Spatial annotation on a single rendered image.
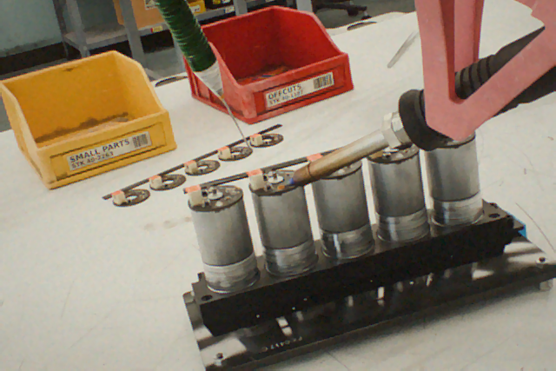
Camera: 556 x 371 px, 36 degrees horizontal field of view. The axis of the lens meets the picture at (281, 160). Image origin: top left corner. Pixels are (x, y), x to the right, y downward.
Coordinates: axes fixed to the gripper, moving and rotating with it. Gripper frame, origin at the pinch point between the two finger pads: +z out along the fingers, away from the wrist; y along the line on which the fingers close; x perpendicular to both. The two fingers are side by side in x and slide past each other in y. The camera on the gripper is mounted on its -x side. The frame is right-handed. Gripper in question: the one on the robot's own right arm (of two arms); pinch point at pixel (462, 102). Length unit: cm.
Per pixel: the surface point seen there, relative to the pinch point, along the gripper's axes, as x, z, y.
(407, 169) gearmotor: -1.6, 6.1, -3.8
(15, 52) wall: -274, 234, -277
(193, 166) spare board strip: -17.0, 20.1, -13.2
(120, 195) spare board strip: -19.0, 21.0, -8.0
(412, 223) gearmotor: -0.4, 8.5, -3.6
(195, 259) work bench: -10.2, 17.1, -2.8
